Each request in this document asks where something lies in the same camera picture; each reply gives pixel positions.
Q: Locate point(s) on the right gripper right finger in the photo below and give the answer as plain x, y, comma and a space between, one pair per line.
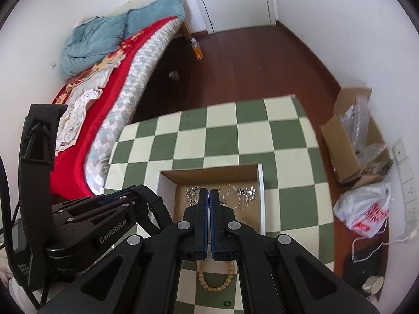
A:
278, 275

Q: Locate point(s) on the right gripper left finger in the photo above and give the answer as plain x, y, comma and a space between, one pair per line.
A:
144, 249

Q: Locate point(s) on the white cardboard box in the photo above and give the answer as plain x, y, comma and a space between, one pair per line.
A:
240, 187

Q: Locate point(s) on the white plastic shopping bag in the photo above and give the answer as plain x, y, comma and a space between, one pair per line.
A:
364, 210

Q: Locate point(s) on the green checkered tablecloth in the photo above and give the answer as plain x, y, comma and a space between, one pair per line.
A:
274, 133

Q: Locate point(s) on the red patterned bed quilt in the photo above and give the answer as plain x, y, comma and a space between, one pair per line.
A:
100, 105

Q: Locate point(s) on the brown cardboard box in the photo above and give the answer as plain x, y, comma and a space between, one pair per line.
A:
341, 153

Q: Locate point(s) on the white power strip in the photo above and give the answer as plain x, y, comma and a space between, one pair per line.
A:
409, 191

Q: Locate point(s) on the clear plastic packaging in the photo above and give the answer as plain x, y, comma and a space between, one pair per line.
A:
355, 117

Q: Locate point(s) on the small round cup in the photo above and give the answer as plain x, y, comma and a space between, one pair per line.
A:
174, 75

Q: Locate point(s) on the blue folded duvet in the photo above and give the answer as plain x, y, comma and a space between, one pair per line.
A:
93, 39

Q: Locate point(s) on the orange drink bottle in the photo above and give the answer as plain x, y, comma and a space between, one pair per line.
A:
197, 49

